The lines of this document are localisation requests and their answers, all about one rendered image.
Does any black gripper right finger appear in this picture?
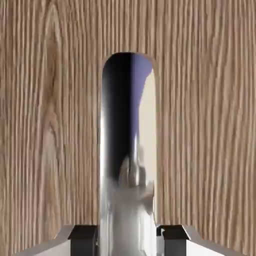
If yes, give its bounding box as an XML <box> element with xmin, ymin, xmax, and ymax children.
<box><xmin>156</xmin><ymin>224</ymin><xmax>245</xmax><ymax>256</ymax></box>

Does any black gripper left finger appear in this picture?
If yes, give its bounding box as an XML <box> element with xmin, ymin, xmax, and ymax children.
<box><xmin>12</xmin><ymin>224</ymin><xmax>99</xmax><ymax>256</ymax></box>

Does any light wood drawer front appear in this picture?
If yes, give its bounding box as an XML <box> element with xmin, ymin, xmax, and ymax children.
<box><xmin>0</xmin><ymin>0</ymin><xmax>256</xmax><ymax>256</ymax></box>

